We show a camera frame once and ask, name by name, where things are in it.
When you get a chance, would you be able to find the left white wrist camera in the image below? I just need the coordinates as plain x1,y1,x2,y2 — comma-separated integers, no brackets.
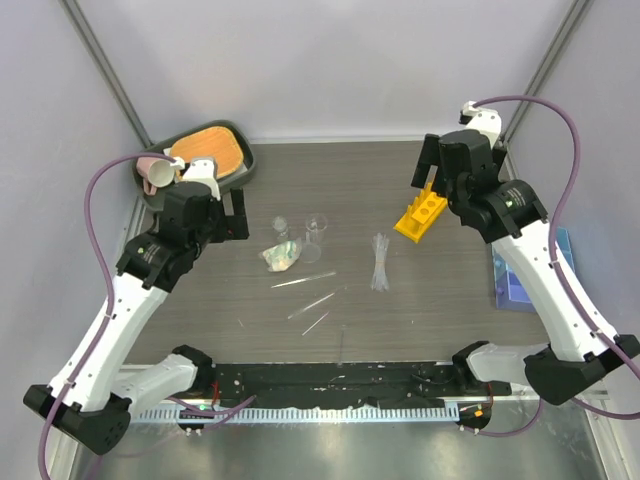
175,157,221,200

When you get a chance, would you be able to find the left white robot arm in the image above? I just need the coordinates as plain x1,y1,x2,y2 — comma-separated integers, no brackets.
23,181,249,456

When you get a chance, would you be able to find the yellow test tube rack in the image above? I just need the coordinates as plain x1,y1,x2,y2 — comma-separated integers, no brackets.
394,182,447,244

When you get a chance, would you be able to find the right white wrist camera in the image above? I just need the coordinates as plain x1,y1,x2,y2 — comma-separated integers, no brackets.
459,101,502,147

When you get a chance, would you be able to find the white slotted cable duct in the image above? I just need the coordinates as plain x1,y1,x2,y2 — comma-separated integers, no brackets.
131,402,459,429

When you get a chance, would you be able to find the clear glass beaker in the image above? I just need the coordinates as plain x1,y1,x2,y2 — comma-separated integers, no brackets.
305,213,328,245

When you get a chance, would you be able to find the small glass flask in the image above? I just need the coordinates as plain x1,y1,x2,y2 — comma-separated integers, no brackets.
272,216,289,243

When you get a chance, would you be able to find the crumpled plastic bag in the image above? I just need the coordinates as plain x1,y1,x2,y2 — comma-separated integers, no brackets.
259,238,302,272

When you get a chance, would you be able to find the blue compartment box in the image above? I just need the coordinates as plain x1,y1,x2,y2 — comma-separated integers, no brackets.
491,227,575,313

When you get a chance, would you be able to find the long glass test tube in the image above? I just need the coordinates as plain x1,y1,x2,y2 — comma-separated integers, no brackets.
270,271,337,289

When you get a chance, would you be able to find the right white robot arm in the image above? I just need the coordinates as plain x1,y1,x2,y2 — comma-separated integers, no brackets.
412,129,639,405

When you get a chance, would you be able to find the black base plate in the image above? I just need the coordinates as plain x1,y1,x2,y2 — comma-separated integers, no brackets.
175,362,512,410

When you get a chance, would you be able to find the bundle of plastic pipettes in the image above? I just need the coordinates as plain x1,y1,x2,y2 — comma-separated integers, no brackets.
371,233,389,292

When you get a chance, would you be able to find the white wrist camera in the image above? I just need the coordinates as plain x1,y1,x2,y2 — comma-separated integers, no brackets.
175,157,221,200
459,101,502,147

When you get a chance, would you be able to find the dark grey tray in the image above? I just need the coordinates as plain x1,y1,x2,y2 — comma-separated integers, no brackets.
144,120,256,194

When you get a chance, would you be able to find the pink and white mug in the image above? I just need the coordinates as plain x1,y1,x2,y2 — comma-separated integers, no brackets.
136,157,175,196

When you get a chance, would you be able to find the orange woven mat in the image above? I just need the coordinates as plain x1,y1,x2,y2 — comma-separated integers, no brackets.
169,126,244,179

